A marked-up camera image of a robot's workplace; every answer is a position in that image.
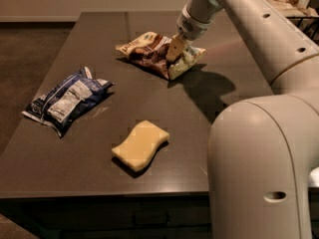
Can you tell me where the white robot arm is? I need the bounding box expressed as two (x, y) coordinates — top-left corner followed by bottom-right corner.
(167, 0), (319, 239)

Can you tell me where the blue chip bag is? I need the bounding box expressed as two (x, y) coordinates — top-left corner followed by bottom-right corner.
(22, 67), (114, 137)

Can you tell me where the brown chip bag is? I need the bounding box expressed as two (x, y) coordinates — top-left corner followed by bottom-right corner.
(116, 32), (205, 81)

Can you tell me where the yellow sponge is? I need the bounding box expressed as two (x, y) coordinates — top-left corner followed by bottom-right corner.
(112, 120), (169, 172)

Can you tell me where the black wire basket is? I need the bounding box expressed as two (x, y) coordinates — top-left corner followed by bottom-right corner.
(266, 0), (319, 45)

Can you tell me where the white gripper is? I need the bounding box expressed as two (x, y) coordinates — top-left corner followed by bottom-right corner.
(166, 6), (210, 63)

